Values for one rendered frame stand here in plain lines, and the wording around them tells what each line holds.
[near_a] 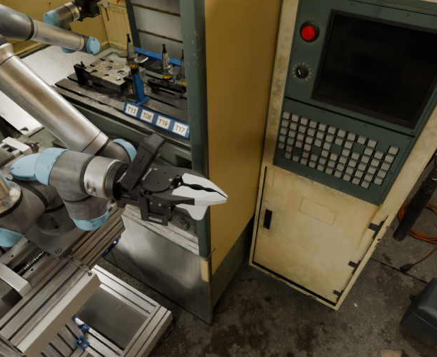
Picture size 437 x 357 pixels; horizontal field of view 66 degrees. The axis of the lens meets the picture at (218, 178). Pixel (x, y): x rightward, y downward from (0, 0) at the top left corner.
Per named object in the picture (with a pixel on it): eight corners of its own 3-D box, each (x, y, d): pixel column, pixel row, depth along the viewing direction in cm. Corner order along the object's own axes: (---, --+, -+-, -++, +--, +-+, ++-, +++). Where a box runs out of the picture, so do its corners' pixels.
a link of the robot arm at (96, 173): (103, 148, 64) (77, 173, 58) (125, 153, 63) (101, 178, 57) (109, 179, 69) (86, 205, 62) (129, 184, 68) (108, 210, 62)
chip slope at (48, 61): (44, 147, 213) (28, 112, 195) (-19, 115, 238) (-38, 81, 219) (138, 84, 266) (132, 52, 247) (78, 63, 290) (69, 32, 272)
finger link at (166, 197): (200, 195, 59) (154, 185, 61) (200, 187, 58) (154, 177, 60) (191, 212, 55) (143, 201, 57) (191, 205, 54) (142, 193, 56)
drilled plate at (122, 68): (121, 92, 199) (119, 84, 195) (86, 79, 209) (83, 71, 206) (146, 75, 213) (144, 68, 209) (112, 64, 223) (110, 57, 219)
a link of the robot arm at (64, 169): (64, 168, 72) (50, 136, 65) (111, 178, 69) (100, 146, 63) (41, 195, 66) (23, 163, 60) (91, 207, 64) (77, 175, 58)
